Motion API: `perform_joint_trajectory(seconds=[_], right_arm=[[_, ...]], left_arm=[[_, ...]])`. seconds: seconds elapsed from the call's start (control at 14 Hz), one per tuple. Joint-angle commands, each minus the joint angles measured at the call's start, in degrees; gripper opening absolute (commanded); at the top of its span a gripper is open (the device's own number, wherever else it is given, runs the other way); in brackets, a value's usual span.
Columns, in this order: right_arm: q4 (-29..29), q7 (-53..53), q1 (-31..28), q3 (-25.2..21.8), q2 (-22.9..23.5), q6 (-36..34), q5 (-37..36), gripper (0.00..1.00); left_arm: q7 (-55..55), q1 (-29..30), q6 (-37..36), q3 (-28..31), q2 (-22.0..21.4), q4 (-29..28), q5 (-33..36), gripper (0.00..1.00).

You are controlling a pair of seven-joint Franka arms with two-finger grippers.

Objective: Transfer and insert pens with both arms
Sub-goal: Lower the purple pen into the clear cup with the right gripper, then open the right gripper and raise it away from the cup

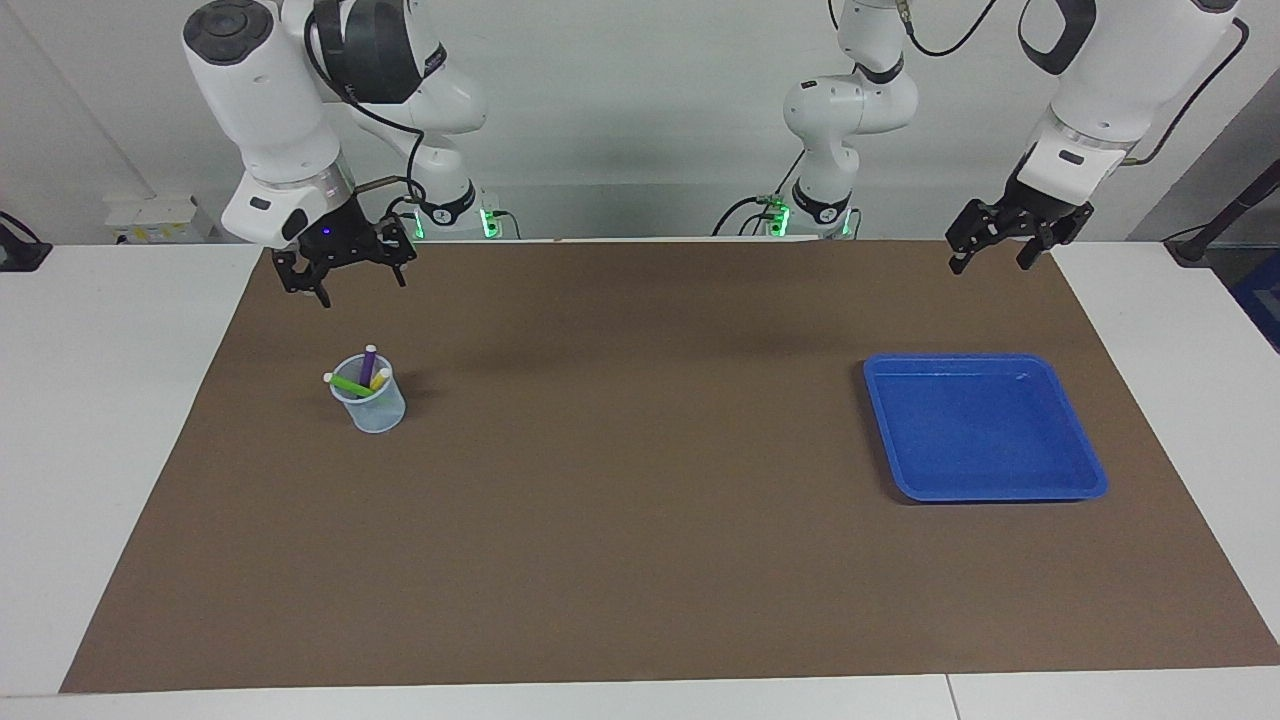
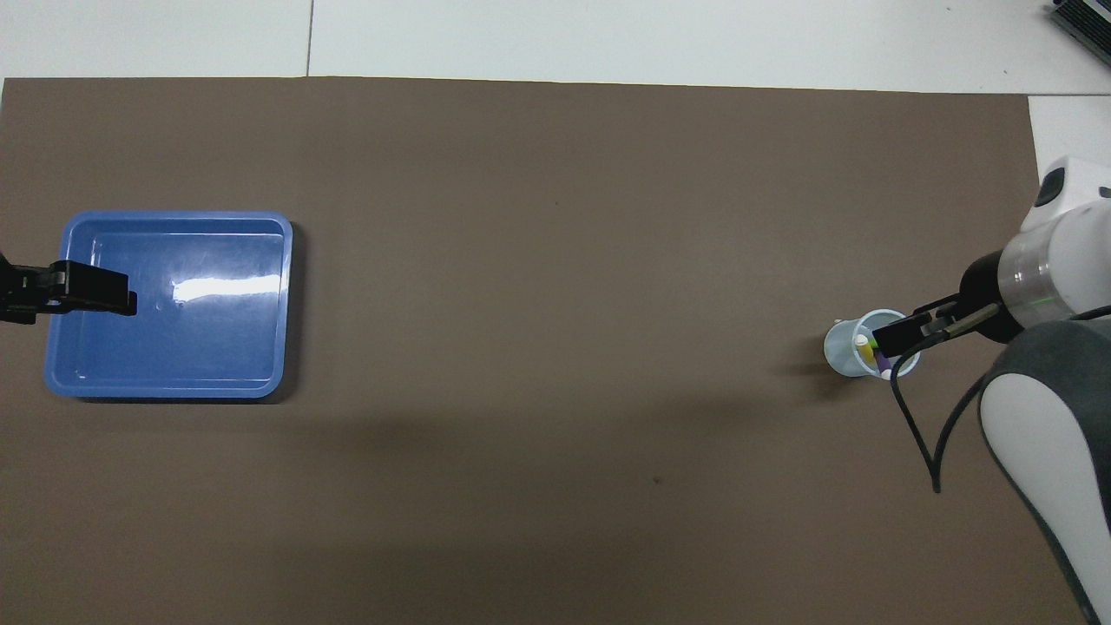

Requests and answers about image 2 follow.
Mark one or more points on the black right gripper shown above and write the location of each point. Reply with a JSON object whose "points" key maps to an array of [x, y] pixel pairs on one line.
{"points": [[985, 299]]}

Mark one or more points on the green highlighter pen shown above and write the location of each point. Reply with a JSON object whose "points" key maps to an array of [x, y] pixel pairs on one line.
{"points": [[877, 354]]}

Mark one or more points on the purple highlighter pen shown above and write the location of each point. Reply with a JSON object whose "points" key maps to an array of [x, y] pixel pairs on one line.
{"points": [[884, 366]]}

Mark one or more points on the yellow highlighter pen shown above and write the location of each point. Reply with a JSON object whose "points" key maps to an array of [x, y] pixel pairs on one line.
{"points": [[864, 347]]}

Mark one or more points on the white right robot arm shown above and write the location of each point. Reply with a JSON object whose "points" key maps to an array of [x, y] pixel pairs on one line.
{"points": [[1055, 347]]}

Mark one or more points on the translucent plastic cup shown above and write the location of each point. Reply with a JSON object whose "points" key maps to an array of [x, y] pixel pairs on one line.
{"points": [[842, 347]]}

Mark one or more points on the blue plastic tray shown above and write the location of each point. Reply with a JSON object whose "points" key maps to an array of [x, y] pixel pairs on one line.
{"points": [[200, 338]]}

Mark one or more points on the grey ribbed device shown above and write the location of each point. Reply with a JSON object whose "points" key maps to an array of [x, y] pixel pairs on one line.
{"points": [[1085, 17]]}

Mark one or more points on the brown table mat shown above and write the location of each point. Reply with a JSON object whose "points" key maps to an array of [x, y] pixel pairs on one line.
{"points": [[555, 260]]}

